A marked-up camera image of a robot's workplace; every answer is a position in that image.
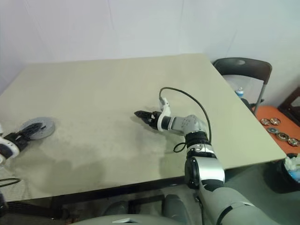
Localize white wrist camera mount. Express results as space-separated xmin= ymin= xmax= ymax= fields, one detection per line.
xmin=156 ymin=96 xmax=171 ymax=131
xmin=0 ymin=124 xmax=20 ymax=165

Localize dark brown wooden furniture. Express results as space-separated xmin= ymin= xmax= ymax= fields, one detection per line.
xmin=277 ymin=86 xmax=300 ymax=111

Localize black waste bin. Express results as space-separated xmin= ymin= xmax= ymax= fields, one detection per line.
xmin=264 ymin=153 xmax=300 ymax=195

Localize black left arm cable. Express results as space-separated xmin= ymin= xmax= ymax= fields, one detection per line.
xmin=0 ymin=177 xmax=22 ymax=188

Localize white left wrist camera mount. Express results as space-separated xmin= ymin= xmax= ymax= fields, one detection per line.
xmin=0 ymin=124 xmax=20 ymax=165

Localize grey robot torso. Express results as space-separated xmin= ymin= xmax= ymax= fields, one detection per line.
xmin=77 ymin=211 xmax=188 ymax=225

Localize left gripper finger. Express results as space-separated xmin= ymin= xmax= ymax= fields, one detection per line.
xmin=19 ymin=122 xmax=42 ymax=137
xmin=22 ymin=126 xmax=48 ymax=144

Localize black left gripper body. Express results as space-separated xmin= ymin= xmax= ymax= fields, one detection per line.
xmin=4 ymin=132 xmax=28 ymax=151

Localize dark rounded shape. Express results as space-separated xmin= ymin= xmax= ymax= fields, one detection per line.
xmin=104 ymin=200 xmax=129 ymax=216
xmin=162 ymin=194 xmax=188 ymax=218

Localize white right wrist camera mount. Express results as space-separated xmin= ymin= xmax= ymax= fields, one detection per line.
xmin=156 ymin=96 xmax=171 ymax=131

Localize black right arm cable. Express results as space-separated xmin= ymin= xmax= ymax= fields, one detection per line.
xmin=158 ymin=87 xmax=213 ymax=153

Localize white crumpled trash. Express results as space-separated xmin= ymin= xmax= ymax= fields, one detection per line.
xmin=284 ymin=154 xmax=300 ymax=179

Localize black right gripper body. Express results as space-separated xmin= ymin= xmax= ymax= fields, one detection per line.
xmin=147 ymin=112 xmax=160 ymax=130

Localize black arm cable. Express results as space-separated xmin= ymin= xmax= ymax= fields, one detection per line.
xmin=158 ymin=87 xmax=213 ymax=153
xmin=0 ymin=177 xmax=22 ymax=188

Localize orange stool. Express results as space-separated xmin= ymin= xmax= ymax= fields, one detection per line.
xmin=254 ymin=105 xmax=300 ymax=156

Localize black folding chair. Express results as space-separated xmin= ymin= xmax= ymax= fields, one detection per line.
xmin=212 ymin=57 xmax=273 ymax=116

